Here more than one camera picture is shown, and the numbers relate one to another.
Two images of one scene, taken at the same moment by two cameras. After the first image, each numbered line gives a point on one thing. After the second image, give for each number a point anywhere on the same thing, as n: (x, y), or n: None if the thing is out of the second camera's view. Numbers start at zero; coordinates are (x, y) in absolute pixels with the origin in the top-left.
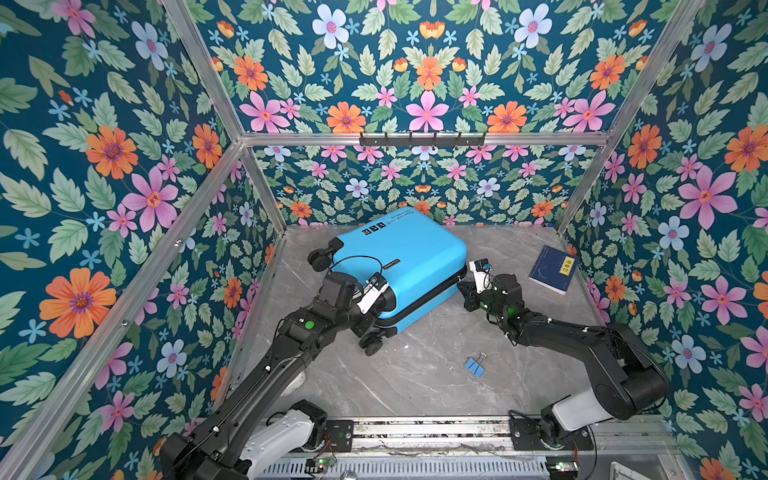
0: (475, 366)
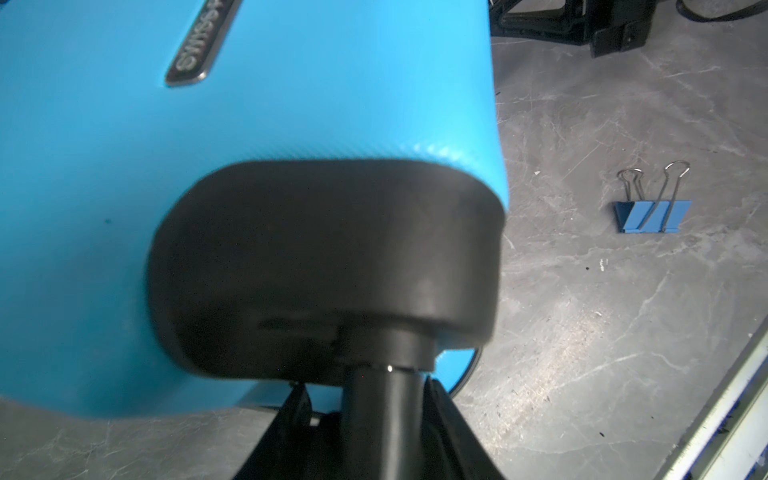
0: (637, 215)
